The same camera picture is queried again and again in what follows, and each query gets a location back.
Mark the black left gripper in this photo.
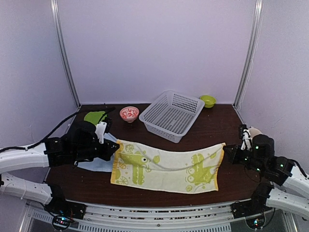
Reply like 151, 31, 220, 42
72, 138, 118, 161

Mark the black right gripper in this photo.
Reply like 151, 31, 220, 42
224, 145, 266, 174

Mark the green crocodile pattern towel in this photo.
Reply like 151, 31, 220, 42
110, 140, 225, 194

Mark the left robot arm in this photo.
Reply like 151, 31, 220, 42
0, 107, 120, 215

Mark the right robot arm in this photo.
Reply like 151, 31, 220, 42
223, 134, 309, 220

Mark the light blue towel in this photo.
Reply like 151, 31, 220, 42
77, 132, 119, 173

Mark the green round plate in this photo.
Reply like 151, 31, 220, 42
84, 111, 108, 125

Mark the red white patterned bowl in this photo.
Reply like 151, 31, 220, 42
119, 106, 140, 123

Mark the small lime green bowl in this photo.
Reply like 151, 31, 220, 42
199, 95, 216, 108

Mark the white perforated plastic basket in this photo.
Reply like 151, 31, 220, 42
139, 90, 204, 143

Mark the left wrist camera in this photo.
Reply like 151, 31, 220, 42
95, 117, 114, 144

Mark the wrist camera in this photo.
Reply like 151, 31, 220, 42
239, 124, 252, 151
95, 117, 114, 144

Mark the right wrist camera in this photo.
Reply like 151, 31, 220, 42
239, 124, 252, 151

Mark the aluminium front rail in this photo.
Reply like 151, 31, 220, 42
17, 201, 300, 232

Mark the right aluminium corner post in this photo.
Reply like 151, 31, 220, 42
233, 0, 264, 110

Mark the aluminium corner post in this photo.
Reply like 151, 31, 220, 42
233, 0, 264, 110
50, 0, 81, 107

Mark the left aluminium corner post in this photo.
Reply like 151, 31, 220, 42
50, 0, 81, 107

